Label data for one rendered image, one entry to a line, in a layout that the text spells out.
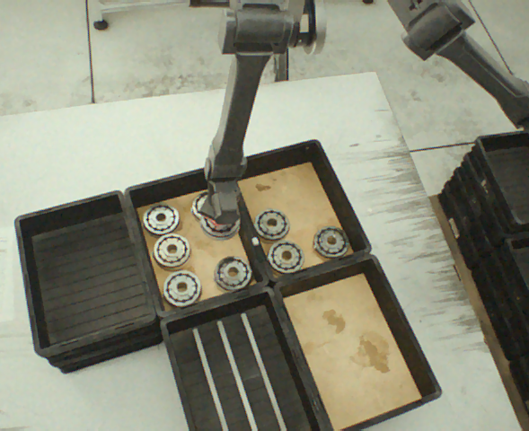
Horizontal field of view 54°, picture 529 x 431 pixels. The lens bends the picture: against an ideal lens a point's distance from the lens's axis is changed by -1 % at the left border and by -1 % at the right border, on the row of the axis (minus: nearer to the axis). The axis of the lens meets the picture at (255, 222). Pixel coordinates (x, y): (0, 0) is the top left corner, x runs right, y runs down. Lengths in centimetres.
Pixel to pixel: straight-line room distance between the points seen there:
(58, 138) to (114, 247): 56
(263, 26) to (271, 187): 83
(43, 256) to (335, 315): 83
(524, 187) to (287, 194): 110
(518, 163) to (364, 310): 115
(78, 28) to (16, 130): 147
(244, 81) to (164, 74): 214
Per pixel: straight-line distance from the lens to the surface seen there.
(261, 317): 144
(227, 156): 108
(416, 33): 101
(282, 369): 141
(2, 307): 171
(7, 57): 334
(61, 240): 159
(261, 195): 160
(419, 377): 144
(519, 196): 231
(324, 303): 147
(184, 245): 148
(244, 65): 89
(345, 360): 144
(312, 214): 158
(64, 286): 153
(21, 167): 192
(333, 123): 196
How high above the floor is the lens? 220
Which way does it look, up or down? 62 degrees down
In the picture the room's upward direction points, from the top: 7 degrees clockwise
